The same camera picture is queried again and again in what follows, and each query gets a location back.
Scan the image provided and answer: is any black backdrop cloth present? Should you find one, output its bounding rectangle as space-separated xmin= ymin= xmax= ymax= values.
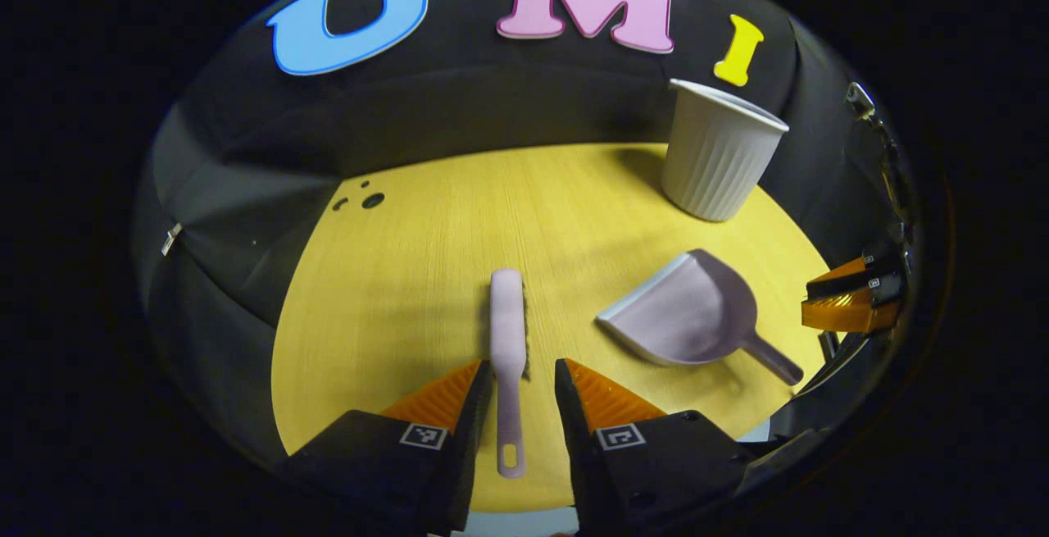
xmin=134 ymin=0 xmax=906 ymax=466

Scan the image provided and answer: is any pink dustpan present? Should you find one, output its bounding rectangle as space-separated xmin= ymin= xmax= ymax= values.
xmin=595 ymin=248 xmax=806 ymax=387

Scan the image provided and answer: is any yellow wooden desktop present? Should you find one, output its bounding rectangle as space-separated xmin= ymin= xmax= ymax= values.
xmin=270 ymin=141 xmax=833 ymax=514

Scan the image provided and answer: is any white ribbed garbage bin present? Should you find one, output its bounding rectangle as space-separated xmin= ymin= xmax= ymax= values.
xmin=661 ymin=77 xmax=791 ymax=223

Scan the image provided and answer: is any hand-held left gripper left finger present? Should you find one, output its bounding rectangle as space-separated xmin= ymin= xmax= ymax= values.
xmin=283 ymin=359 xmax=496 ymax=536

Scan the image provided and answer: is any small pink broom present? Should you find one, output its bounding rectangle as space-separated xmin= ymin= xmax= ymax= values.
xmin=489 ymin=267 xmax=529 ymax=480

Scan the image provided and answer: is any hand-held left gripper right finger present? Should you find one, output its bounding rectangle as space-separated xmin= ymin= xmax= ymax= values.
xmin=554 ymin=357 xmax=756 ymax=536

